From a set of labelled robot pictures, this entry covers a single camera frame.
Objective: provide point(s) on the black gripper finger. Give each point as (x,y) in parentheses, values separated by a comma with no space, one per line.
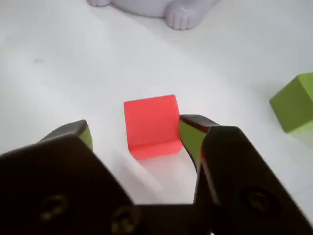
(53,181)
(239,176)

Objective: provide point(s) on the green cube block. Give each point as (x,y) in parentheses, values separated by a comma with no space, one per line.
(293,105)

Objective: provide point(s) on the red cube block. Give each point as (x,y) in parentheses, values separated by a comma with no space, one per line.
(151,127)

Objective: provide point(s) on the teal animal-shaped bin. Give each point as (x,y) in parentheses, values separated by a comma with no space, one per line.
(181,14)

